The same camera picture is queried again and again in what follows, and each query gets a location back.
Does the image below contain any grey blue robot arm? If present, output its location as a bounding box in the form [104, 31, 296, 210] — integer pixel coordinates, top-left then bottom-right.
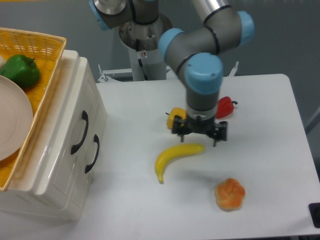
[89, 0, 255, 142]

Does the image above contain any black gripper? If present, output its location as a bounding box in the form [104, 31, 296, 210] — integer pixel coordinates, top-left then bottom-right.
[171, 115, 228, 147]

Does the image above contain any white drawer cabinet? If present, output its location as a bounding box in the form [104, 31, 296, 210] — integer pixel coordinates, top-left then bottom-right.
[0, 50, 107, 221]

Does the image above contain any yellow woven basket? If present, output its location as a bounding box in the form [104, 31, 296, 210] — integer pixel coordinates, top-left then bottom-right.
[0, 27, 67, 192]

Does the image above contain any peeled orange mandarin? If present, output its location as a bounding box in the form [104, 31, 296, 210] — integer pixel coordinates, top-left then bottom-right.
[214, 178, 246, 211]

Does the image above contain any yellow bell pepper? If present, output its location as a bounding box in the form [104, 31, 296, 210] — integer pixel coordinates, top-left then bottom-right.
[166, 107, 187, 130]

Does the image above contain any black device at edge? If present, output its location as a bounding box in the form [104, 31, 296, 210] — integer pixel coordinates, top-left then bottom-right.
[308, 202, 320, 229]

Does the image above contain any green bell pepper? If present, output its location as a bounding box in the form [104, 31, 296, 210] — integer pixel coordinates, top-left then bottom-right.
[0, 54, 41, 89]

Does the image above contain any beige round plate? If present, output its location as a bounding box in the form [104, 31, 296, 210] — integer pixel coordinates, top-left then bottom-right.
[0, 76, 33, 160]

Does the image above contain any red bell pepper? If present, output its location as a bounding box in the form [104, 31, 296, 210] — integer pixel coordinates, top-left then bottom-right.
[215, 96, 238, 119]

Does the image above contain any white metal table bracket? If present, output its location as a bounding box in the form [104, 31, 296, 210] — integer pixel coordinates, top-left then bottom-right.
[97, 61, 239, 83]

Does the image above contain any yellow banana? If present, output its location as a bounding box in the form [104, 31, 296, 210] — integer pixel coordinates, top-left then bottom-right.
[154, 143, 205, 184]

